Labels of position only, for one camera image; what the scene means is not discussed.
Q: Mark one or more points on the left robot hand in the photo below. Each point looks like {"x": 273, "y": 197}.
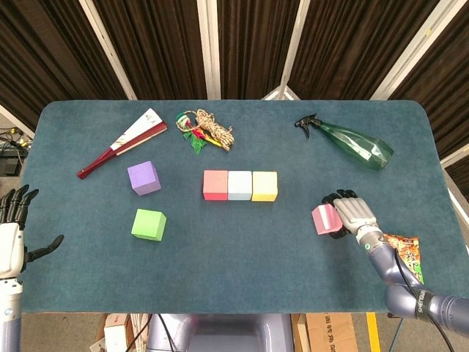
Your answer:
{"x": 9, "y": 249}

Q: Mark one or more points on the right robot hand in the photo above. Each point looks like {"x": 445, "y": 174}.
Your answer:
{"x": 353, "y": 212}

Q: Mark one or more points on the pink foam cube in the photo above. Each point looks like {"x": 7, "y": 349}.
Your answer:
{"x": 324, "y": 220}

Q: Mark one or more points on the yellow foam cube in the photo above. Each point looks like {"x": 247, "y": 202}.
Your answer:
{"x": 264, "y": 184}

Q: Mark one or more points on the red foam cube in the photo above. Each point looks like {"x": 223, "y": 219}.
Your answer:
{"x": 215, "y": 183}

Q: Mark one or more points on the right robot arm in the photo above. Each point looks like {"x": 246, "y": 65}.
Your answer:
{"x": 384, "y": 264}

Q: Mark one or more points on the green plastic spray bottle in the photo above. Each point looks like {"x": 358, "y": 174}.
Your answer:
{"x": 355, "y": 144}

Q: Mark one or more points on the snack packet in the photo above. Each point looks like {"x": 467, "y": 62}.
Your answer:
{"x": 408, "y": 253}

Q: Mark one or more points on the black electronics box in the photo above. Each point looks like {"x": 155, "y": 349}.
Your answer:
{"x": 8, "y": 166}

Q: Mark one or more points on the light blue foam cube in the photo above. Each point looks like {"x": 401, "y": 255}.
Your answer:
{"x": 240, "y": 184}

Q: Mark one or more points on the brown cardboard box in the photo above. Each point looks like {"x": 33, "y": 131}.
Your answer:
{"x": 329, "y": 333}

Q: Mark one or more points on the blue felt table cloth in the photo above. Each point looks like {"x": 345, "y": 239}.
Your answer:
{"x": 234, "y": 256}

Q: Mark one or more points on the white cardboard box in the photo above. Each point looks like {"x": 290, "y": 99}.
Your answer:
{"x": 115, "y": 335}

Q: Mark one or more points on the green foam cube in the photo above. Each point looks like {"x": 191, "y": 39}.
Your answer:
{"x": 147, "y": 223}

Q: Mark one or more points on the purple foam cube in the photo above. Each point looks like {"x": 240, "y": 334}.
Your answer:
{"x": 143, "y": 177}

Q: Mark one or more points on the folded red paper fan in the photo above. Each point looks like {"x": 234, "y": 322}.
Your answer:
{"x": 132, "y": 139}

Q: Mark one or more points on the colourful feather toy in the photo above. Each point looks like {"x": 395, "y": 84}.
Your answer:
{"x": 197, "y": 141}

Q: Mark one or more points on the grey-blue robot torso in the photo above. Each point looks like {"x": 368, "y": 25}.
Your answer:
{"x": 227, "y": 333}

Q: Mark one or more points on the dark brown curtain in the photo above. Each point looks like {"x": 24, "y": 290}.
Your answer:
{"x": 165, "y": 44}

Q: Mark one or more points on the white partition frame post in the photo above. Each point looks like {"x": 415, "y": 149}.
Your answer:
{"x": 456, "y": 154}
{"x": 106, "y": 44}
{"x": 14, "y": 121}
{"x": 209, "y": 47}
{"x": 425, "y": 33}
{"x": 295, "y": 36}

